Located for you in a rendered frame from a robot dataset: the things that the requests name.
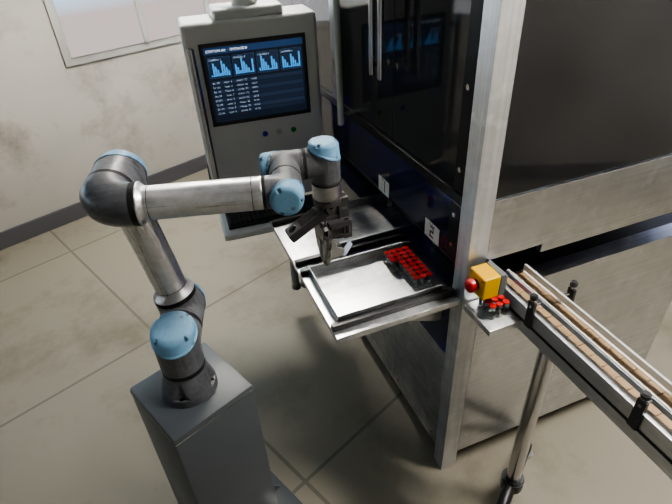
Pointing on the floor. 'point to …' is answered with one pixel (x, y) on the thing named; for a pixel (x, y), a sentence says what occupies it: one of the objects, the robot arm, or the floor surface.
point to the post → (478, 203)
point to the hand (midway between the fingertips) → (324, 262)
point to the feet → (511, 484)
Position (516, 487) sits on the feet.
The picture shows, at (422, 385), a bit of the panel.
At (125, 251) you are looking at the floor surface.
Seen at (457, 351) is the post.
